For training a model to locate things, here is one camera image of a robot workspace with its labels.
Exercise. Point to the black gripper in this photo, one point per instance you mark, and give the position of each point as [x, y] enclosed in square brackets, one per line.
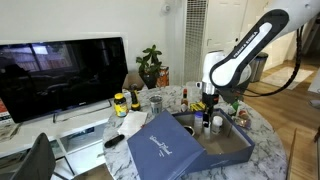
[210, 101]

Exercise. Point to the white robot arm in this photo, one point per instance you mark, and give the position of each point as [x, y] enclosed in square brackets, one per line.
[222, 71]

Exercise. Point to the white bottle blue cap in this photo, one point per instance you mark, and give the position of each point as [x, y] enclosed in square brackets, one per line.
[198, 122]

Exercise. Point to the white jar in box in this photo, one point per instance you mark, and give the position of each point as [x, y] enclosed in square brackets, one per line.
[216, 124]

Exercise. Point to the brown sauce bottle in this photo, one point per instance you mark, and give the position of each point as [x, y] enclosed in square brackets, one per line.
[184, 101]

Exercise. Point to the orange box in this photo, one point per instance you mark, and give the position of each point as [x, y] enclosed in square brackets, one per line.
[163, 79]

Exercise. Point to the dark blue box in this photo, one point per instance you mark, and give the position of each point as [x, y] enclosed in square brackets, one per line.
[164, 149]

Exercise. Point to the yellow vitamin bottle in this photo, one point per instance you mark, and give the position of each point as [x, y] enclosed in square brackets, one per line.
[120, 105]

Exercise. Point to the grey trash can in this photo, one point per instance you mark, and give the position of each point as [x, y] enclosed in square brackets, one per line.
[257, 66]

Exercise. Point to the potted green plant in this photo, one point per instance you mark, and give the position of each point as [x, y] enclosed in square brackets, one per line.
[149, 66]

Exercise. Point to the yellow black flashlight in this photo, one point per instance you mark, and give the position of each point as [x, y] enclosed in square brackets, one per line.
[135, 105]

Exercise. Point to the white napkin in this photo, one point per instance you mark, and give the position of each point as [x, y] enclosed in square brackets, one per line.
[132, 123]

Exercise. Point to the black remote control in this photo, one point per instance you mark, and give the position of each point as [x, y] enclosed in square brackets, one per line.
[114, 141]

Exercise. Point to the white tv stand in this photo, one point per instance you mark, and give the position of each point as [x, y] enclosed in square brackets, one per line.
[77, 135]

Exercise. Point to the black television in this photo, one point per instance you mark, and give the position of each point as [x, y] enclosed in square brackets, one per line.
[38, 79]

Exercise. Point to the dark grey chair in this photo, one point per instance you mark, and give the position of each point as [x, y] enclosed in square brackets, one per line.
[39, 163]

